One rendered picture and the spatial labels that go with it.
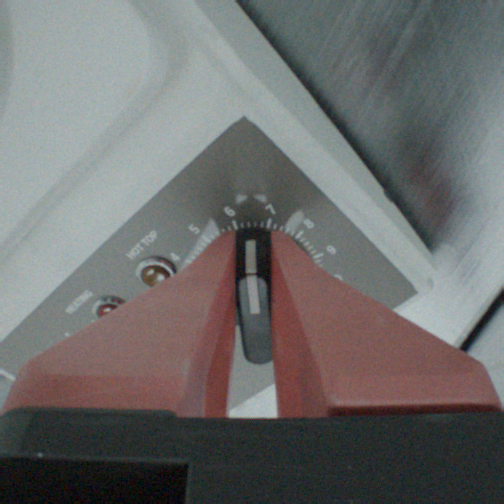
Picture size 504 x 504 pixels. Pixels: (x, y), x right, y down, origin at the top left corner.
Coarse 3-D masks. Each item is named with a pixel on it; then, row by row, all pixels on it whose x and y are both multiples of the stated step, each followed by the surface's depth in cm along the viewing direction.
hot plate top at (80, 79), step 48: (0, 0) 11; (48, 0) 10; (96, 0) 10; (48, 48) 10; (96, 48) 10; (144, 48) 10; (48, 96) 11; (96, 96) 10; (144, 96) 10; (0, 144) 11; (48, 144) 11; (96, 144) 11; (0, 192) 12; (48, 192) 11; (0, 240) 12
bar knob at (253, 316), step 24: (240, 240) 13; (264, 240) 13; (240, 264) 12; (264, 264) 12; (240, 288) 12; (264, 288) 12; (240, 312) 13; (264, 312) 13; (264, 336) 13; (264, 360) 14
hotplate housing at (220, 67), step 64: (192, 0) 12; (192, 64) 11; (256, 64) 13; (128, 128) 12; (192, 128) 12; (320, 128) 14; (64, 192) 13; (128, 192) 13; (384, 192) 16; (64, 256) 14; (0, 320) 15
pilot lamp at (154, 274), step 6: (156, 264) 14; (144, 270) 14; (150, 270) 14; (156, 270) 14; (162, 270) 14; (168, 270) 14; (144, 276) 14; (150, 276) 14; (156, 276) 14; (162, 276) 14; (168, 276) 14; (144, 282) 14; (150, 282) 14; (156, 282) 14
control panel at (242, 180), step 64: (256, 128) 12; (192, 192) 13; (256, 192) 13; (320, 192) 13; (128, 256) 14; (192, 256) 14; (320, 256) 14; (384, 256) 14; (64, 320) 15; (256, 384) 17
